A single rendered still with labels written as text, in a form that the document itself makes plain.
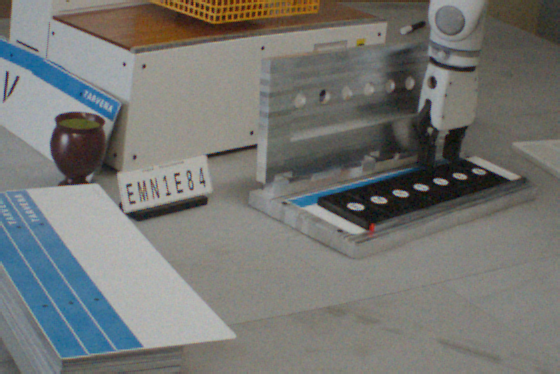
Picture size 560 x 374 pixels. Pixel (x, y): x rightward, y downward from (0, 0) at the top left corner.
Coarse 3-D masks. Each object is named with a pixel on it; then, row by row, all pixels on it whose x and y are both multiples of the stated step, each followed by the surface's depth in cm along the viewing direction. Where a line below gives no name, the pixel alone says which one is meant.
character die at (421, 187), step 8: (400, 176) 184; (408, 176) 185; (400, 184) 181; (408, 184) 182; (416, 184) 182; (424, 184) 183; (416, 192) 179; (424, 192) 180; (432, 192) 180; (440, 192) 180; (432, 200) 177; (440, 200) 177; (448, 200) 179
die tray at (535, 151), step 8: (520, 144) 215; (528, 144) 215; (536, 144) 216; (544, 144) 217; (552, 144) 218; (520, 152) 212; (528, 152) 211; (536, 152) 212; (544, 152) 212; (552, 152) 213; (536, 160) 208; (544, 160) 208; (552, 160) 209; (544, 168) 207; (552, 168) 205
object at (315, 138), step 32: (288, 64) 170; (320, 64) 176; (352, 64) 181; (384, 64) 186; (416, 64) 192; (288, 96) 172; (352, 96) 183; (384, 96) 188; (416, 96) 194; (288, 128) 173; (320, 128) 179; (352, 128) 183; (384, 128) 188; (288, 160) 175; (320, 160) 179; (352, 160) 184
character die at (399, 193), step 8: (368, 184) 179; (376, 184) 180; (384, 184) 180; (392, 184) 181; (384, 192) 178; (392, 192) 178; (400, 192) 178; (408, 192) 179; (400, 200) 176; (408, 200) 176; (416, 200) 176; (424, 200) 177; (416, 208) 173
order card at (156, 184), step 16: (176, 160) 171; (192, 160) 173; (128, 176) 165; (144, 176) 167; (160, 176) 169; (176, 176) 171; (192, 176) 173; (208, 176) 175; (128, 192) 165; (144, 192) 167; (160, 192) 168; (176, 192) 170; (192, 192) 172; (208, 192) 174; (128, 208) 164; (144, 208) 166
